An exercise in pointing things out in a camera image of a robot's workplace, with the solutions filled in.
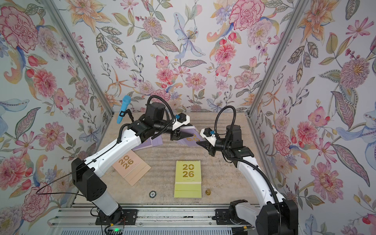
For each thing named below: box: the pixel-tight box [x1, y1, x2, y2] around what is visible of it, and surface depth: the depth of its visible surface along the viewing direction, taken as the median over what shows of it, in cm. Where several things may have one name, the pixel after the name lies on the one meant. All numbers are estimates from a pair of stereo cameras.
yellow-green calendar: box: [173, 160, 203, 199], surface depth 85 cm
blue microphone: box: [117, 94, 132, 124], surface depth 94 cm
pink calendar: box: [112, 149, 152, 187], surface depth 92 cm
